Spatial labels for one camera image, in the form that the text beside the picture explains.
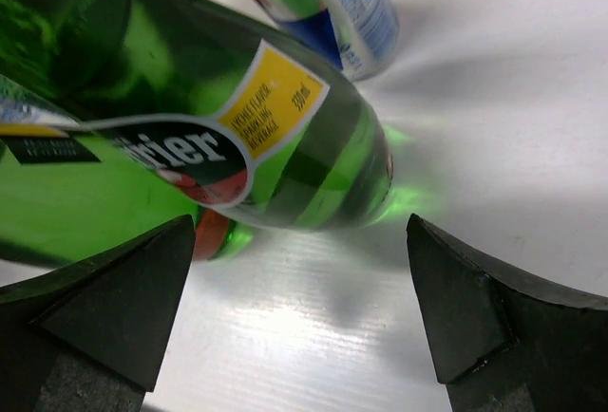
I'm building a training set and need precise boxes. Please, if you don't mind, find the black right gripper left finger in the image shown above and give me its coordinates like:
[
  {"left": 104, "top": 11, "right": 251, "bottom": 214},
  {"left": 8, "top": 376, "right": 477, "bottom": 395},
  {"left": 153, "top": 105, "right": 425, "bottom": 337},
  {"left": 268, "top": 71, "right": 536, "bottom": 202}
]
[{"left": 1, "top": 215, "right": 195, "bottom": 411}]

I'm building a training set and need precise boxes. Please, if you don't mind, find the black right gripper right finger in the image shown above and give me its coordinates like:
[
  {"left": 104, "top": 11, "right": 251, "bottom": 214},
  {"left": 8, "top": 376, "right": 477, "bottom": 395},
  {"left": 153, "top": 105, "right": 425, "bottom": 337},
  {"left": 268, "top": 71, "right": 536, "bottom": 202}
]
[{"left": 407, "top": 215, "right": 607, "bottom": 411}]

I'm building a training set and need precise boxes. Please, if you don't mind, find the green Perrier glass bottle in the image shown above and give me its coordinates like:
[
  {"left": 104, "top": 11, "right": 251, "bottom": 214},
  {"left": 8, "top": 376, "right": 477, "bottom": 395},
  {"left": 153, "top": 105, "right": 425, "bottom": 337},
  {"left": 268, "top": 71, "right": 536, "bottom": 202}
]
[{"left": 1, "top": 0, "right": 392, "bottom": 267}]

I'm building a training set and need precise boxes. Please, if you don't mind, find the green yellow-label glass bottle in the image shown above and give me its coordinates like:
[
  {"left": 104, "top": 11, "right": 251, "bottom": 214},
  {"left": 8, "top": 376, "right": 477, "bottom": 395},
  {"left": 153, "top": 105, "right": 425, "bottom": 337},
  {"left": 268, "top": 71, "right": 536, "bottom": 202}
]
[{"left": 0, "top": 0, "right": 134, "bottom": 100}]

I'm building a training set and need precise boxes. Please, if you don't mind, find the blue silver can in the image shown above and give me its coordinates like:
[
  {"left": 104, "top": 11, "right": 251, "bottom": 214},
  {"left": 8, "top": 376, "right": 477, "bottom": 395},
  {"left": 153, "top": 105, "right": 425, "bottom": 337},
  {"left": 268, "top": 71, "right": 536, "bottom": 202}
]
[{"left": 255, "top": 0, "right": 399, "bottom": 81}]

